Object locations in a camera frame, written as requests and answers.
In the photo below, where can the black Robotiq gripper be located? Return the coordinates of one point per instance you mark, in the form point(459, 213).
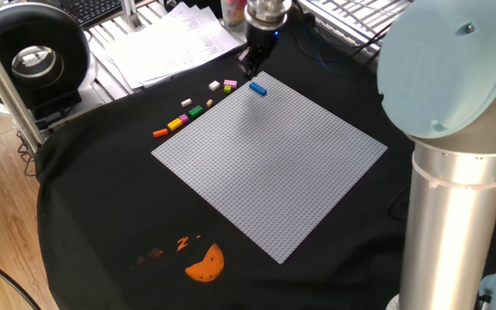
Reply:
point(262, 41)

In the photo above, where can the blue long Lego brick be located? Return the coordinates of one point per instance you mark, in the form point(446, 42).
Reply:
point(258, 88)

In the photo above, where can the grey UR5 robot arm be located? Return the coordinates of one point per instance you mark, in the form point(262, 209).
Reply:
point(446, 215)

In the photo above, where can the light pink Lego brick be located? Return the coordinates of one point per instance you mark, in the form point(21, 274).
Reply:
point(231, 83)

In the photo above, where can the lime green Lego brick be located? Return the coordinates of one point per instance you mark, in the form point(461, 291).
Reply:
point(227, 89)

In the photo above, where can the wide white Lego brick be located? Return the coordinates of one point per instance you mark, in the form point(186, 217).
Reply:
point(214, 85)

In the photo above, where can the clear cup of Lego pieces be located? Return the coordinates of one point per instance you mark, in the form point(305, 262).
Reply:
point(233, 13)

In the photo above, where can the dark green Lego brick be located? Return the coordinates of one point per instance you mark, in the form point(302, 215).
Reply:
point(196, 111)

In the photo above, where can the narrow white Lego brick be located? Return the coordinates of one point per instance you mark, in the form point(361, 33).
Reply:
point(186, 102)

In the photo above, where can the magenta small Lego brick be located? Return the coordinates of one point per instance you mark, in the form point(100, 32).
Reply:
point(183, 118)

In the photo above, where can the yellow Lego brick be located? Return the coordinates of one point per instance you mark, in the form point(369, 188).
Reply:
point(175, 124)

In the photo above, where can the grey Lego baseplate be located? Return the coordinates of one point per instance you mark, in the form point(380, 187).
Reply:
point(269, 168)

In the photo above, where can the orange narrow Lego brick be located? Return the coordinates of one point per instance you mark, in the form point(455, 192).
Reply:
point(160, 133)

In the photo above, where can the white printed paper sheets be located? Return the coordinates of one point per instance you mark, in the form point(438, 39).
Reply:
point(166, 47)

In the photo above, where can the black computer keyboard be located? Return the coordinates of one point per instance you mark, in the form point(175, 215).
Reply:
point(93, 10)

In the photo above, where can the black cloth with orange print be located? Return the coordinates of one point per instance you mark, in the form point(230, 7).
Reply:
point(101, 194)

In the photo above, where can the aluminium frame post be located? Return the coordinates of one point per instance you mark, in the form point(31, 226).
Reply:
point(131, 15)
point(2, 82)

